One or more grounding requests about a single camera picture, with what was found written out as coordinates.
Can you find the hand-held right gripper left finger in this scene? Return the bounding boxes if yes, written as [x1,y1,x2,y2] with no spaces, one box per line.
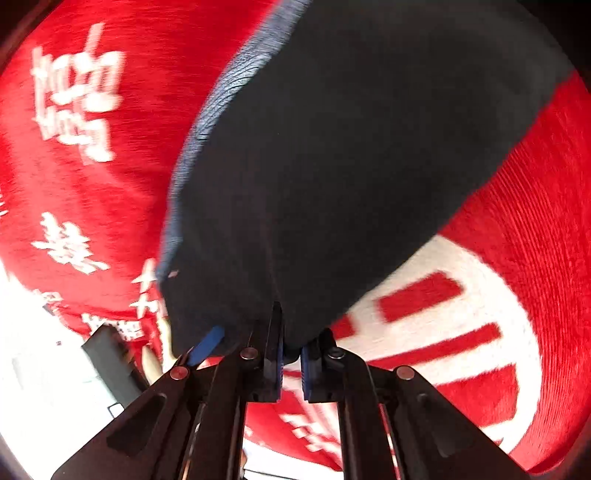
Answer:
[51,302,285,480]

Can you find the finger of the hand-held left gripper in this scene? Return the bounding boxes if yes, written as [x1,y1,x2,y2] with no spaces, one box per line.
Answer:
[178,325,226,370]

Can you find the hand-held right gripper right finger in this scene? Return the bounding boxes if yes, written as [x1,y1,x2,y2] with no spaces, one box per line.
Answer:
[300,329,532,480]

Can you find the black pants with patterned waistband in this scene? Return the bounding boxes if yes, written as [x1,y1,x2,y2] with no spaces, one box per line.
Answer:
[156,0,578,365]

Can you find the dark grey box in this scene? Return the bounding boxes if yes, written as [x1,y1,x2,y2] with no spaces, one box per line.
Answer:
[82,324,145,407]

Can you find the red printed blanket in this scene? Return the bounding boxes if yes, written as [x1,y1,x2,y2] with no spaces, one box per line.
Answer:
[0,0,591,476]

